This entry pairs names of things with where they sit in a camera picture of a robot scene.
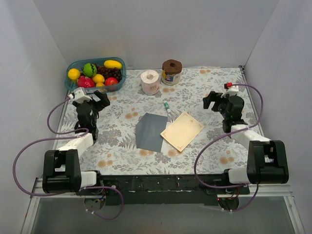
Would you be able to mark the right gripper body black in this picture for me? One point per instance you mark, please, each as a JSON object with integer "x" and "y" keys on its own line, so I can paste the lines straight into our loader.
{"x": 217, "y": 103}

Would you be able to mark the yellow lemon left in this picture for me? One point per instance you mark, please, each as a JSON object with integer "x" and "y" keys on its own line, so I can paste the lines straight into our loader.
{"x": 74, "y": 74}

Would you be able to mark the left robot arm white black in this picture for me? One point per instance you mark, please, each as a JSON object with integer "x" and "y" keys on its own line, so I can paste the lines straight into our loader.
{"x": 61, "y": 171}

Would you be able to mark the pink dragon fruit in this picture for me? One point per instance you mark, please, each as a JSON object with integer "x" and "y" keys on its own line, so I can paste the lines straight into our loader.
{"x": 85, "y": 82}

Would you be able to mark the yellow lemon centre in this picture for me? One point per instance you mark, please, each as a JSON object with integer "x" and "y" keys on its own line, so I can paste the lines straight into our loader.
{"x": 98, "y": 78}

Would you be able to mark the cream letter paper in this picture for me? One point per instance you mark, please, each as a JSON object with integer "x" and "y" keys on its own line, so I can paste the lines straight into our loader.
{"x": 182, "y": 131}

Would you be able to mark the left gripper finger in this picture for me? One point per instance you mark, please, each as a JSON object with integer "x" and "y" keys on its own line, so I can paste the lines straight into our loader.
{"x": 103, "y": 100}
{"x": 96, "y": 99}

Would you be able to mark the teal plastic fruit basket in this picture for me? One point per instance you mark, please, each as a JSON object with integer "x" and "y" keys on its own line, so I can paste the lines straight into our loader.
{"x": 71, "y": 86}

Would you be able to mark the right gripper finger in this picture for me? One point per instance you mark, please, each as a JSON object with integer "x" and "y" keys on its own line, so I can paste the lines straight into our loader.
{"x": 216, "y": 99}
{"x": 206, "y": 102}

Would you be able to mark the grey envelope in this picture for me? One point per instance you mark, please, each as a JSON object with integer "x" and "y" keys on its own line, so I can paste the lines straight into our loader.
{"x": 148, "y": 131}

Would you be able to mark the yellow mango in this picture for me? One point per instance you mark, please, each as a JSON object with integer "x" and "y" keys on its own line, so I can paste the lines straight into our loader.
{"x": 112, "y": 64}

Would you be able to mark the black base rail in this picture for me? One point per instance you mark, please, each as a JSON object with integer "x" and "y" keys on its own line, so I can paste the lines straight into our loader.
{"x": 164, "y": 189}

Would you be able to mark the dark purple grapes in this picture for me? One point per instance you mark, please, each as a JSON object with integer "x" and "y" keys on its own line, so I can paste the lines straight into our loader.
{"x": 109, "y": 72}

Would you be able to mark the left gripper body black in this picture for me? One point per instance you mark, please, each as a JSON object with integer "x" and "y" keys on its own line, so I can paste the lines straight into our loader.
{"x": 96, "y": 102}

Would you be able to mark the floral table mat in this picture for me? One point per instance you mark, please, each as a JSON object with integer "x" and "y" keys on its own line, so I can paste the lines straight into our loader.
{"x": 129, "y": 130}

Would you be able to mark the green white glue stick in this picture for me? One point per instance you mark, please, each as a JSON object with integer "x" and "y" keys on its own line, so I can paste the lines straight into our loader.
{"x": 166, "y": 105}

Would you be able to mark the white toilet paper roll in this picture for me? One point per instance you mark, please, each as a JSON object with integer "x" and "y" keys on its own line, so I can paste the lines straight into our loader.
{"x": 150, "y": 82}

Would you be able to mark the red apple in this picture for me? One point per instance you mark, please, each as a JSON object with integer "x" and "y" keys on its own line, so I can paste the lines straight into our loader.
{"x": 111, "y": 81}

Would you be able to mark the brown toilet paper roll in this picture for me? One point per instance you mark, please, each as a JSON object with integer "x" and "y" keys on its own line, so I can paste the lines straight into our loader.
{"x": 171, "y": 72}

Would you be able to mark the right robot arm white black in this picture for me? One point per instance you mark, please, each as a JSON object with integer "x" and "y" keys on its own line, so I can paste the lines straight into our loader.
{"x": 266, "y": 161}

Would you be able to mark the aluminium frame rail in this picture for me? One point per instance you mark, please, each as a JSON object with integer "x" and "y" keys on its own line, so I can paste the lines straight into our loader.
{"x": 267, "y": 209}

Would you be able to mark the small yellow fruit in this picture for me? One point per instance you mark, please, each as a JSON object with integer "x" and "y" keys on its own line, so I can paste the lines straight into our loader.
{"x": 100, "y": 84}

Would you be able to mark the green watermelon ball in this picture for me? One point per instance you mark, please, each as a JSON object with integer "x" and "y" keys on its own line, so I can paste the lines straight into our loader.
{"x": 89, "y": 70}

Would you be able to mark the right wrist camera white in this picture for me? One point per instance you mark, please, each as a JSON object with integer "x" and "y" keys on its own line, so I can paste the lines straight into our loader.
{"x": 231, "y": 90}

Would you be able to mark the yellow lemon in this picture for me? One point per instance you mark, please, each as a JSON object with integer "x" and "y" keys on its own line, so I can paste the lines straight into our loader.
{"x": 74, "y": 74}
{"x": 98, "y": 78}

